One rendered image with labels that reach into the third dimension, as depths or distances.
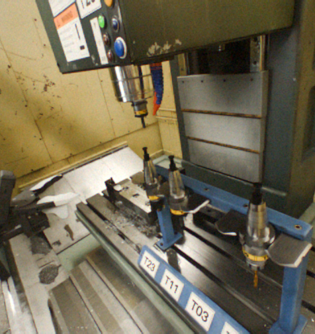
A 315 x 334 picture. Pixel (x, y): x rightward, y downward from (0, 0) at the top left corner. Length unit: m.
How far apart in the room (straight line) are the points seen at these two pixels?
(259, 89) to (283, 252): 0.71
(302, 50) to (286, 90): 0.14
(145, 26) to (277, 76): 0.67
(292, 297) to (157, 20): 0.63
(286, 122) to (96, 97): 1.34
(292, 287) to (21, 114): 1.64
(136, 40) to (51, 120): 1.37
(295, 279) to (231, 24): 0.60
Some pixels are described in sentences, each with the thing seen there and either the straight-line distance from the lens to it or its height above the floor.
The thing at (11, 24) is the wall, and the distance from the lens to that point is 1.79.
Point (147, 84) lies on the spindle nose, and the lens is 0.80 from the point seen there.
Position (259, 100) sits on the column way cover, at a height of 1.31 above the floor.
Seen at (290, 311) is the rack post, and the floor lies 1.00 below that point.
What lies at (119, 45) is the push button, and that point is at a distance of 0.49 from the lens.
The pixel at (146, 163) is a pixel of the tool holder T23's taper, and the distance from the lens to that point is 0.64.
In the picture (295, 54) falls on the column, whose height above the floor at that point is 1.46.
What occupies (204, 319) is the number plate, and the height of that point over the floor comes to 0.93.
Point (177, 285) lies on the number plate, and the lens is 0.76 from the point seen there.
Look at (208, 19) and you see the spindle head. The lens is 0.64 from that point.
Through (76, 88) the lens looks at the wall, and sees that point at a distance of 1.85.
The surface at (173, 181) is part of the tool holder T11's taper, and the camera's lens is 0.57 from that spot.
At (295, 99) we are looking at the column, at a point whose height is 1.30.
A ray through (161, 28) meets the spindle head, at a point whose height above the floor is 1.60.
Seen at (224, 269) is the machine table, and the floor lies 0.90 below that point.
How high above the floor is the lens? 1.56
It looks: 26 degrees down
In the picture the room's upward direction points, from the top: 11 degrees counter-clockwise
